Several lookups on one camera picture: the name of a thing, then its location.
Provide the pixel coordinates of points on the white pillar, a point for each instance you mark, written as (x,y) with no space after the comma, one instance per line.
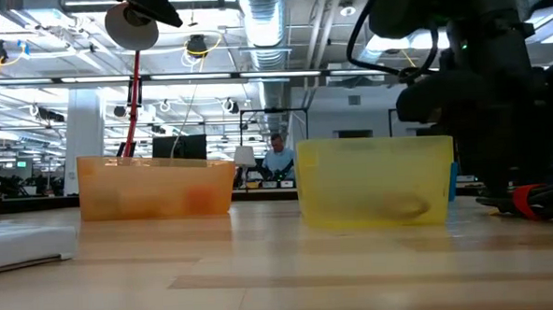
(84,135)

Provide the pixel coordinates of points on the blue plastic bin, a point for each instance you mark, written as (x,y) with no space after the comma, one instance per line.
(453,182)

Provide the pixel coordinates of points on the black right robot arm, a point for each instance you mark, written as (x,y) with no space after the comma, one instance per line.
(486,43)

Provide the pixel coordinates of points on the red desk lamp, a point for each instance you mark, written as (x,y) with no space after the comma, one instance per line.
(131,30)

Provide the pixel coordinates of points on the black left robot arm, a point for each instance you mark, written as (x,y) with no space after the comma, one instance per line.
(148,6)

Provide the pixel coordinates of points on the silver ceiling ventilation duct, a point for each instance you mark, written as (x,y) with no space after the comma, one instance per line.
(266,29)

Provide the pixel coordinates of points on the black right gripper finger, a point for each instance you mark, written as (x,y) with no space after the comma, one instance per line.
(533,148)
(489,155)

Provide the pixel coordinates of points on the black background frame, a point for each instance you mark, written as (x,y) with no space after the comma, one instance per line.
(274,110)

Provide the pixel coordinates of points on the small white table lamp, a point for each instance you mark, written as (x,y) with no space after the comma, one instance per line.
(245,156)

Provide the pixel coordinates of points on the yellow translucent plastic bin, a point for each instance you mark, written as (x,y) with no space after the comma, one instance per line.
(352,179)

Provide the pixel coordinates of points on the orange translucent plastic bin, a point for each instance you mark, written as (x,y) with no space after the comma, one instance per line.
(152,193)

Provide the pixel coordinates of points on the person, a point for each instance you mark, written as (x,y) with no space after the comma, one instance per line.
(278,162)

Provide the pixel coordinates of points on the black background monitor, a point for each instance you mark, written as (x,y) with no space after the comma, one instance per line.
(182,147)

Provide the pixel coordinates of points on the white flat box black print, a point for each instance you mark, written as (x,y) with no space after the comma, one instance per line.
(23,243)

